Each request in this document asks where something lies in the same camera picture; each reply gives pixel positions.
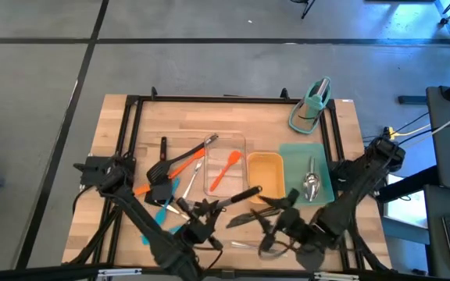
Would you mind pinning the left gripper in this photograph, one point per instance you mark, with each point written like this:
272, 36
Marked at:
203, 233

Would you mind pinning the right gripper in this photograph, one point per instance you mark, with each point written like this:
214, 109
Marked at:
303, 232

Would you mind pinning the black spatula steel shaft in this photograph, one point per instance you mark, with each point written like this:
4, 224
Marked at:
244, 194

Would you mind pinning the steel scoop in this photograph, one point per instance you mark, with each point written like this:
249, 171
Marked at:
311, 187

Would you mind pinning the small orange spatula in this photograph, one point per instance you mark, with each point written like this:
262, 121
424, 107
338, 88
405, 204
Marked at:
233, 158

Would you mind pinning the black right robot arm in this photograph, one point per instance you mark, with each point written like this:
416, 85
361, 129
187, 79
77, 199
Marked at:
358, 183

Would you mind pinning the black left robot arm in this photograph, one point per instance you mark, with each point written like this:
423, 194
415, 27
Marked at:
139, 218

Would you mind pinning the yellow plastic bin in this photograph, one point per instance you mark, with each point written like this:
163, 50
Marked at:
266, 175

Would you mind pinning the long orange spatula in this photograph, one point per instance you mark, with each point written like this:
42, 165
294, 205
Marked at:
186, 164

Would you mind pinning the black slotted spoon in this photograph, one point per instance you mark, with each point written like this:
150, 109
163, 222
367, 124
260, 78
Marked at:
158, 171

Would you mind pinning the teal plastic tray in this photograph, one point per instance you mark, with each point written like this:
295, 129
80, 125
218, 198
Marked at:
295, 168

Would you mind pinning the clear plastic bin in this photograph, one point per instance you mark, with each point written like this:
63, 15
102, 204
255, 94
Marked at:
217, 144

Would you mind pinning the short black red-marked utensil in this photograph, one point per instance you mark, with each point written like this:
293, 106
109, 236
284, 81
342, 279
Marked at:
163, 146

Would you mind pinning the white panel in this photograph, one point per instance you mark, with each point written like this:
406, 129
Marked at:
404, 210

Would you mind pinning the blue-grey desk foot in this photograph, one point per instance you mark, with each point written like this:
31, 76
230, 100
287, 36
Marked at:
412, 100

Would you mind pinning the black aluminium table frame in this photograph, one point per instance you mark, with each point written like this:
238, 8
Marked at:
229, 98

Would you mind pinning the black frame beam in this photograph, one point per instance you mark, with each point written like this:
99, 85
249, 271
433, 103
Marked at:
33, 274

